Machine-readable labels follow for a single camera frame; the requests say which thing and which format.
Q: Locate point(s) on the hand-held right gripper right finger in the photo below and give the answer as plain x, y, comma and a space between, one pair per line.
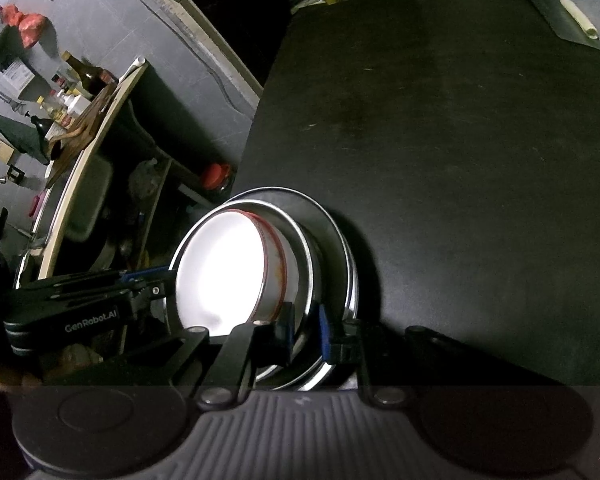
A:
325, 335

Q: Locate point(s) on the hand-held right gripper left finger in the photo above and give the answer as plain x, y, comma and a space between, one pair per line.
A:
285, 335

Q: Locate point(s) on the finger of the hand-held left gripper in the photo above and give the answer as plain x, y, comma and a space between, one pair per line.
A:
150, 295
145, 276

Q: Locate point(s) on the steel bowl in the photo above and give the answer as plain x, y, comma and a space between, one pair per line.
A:
300, 270

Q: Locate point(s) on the white ceramic bowl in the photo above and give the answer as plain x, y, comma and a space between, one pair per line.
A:
215, 270

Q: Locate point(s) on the shallow wide-rim steel plate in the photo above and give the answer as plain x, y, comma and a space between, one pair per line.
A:
330, 255

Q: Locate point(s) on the person's left hand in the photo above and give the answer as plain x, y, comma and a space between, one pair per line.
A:
2, 376

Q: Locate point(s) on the steel sink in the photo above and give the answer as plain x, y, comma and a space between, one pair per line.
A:
75, 200

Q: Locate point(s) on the wooden counter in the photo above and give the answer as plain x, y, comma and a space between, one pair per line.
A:
67, 200

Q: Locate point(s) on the red-lid jar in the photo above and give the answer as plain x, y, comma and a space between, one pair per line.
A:
215, 175

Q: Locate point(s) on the black pump bottle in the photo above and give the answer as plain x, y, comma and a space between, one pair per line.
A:
37, 124

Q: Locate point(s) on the dark green cloth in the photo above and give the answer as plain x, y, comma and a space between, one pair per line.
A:
15, 132

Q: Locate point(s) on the white rolled paper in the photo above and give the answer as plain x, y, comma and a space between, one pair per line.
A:
132, 67

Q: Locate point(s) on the metal scissors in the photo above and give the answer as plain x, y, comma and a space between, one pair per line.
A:
7, 99

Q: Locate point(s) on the red plastic bag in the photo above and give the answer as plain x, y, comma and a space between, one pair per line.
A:
32, 27
12, 13

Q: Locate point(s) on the white wall box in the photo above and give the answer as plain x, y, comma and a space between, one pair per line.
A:
15, 74

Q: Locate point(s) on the pale door frame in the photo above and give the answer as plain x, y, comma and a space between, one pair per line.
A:
205, 29

